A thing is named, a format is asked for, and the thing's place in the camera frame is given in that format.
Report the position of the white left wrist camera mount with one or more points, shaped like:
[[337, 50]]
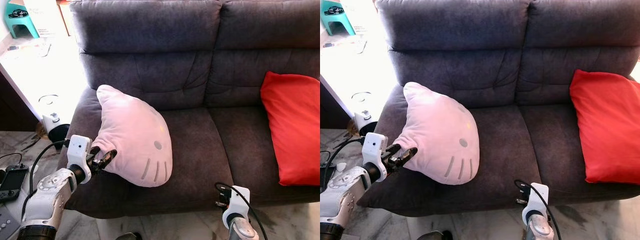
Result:
[[78, 150], [373, 147]]

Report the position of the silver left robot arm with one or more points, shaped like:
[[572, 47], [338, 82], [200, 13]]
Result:
[[50, 195], [345, 195]]

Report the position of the white box appliance with buttons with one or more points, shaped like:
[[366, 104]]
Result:
[[7, 220]]

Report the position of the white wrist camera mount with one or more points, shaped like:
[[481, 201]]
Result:
[[539, 197], [373, 147], [78, 150], [240, 200]]

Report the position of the small black white appliance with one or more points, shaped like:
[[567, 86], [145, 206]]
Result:
[[367, 127], [57, 131]]

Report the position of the dark brown wooden door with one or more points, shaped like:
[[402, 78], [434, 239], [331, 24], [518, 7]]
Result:
[[332, 112], [12, 110]]

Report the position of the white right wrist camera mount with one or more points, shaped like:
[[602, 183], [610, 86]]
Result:
[[240, 200], [539, 197]]

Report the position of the grey robot foot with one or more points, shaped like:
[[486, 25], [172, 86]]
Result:
[[434, 235], [129, 236]]

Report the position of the pink cat face pillow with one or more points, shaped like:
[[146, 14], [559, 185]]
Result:
[[130, 135], [435, 132]]

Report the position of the teal plastic stool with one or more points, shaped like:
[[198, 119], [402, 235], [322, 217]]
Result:
[[337, 17], [20, 20]]

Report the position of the brown fabric sofa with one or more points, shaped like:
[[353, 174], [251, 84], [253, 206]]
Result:
[[215, 150], [520, 150]]

